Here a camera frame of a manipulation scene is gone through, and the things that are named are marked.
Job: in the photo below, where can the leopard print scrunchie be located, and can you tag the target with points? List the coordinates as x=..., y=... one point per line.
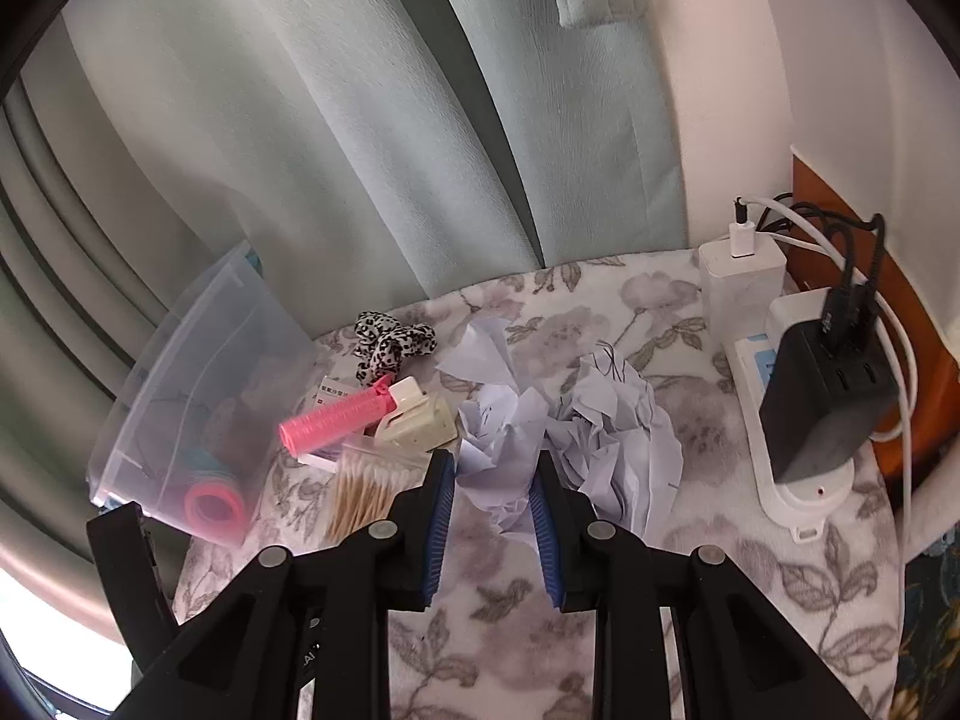
x=382, y=345

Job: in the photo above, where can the white power strip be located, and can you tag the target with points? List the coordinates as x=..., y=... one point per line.
x=795, y=502

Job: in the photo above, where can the pale green curtain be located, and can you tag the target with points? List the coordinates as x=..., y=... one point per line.
x=337, y=127

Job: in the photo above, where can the clear plastic storage box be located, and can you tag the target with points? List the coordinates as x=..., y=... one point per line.
x=225, y=330

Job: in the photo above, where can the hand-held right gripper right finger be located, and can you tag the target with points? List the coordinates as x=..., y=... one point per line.
x=544, y=532

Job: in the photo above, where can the cream plastic clip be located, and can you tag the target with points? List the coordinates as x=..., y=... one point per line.
x=412, y=427

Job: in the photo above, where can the clear cotton swab box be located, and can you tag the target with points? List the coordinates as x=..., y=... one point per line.
x=367, y=487

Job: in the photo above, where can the white paper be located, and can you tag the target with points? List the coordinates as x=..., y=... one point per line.
x=615, y=450
x=495, y=427

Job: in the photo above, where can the white charger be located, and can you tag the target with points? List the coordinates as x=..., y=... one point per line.
x=739, y=292

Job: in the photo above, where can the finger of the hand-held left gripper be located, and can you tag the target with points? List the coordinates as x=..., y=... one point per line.
x=127, y=562

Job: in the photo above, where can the dark floral fabric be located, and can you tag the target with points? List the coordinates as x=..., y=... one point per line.
x=930, y=615

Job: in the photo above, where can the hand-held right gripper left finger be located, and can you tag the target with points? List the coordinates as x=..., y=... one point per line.
x=442, y=517

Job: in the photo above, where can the pink hair roller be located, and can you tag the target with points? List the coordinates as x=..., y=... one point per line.
x=330, y=420

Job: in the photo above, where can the black charger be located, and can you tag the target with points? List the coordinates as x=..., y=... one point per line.
x=817, y=405

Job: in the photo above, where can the small white blue box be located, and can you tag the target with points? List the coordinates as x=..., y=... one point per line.
x=334, y=390

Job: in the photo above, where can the floral fleece blanket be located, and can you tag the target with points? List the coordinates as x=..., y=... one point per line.
x=735, y=540

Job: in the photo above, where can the brown wooden board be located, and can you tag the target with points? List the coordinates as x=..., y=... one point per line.
x=817, y=195

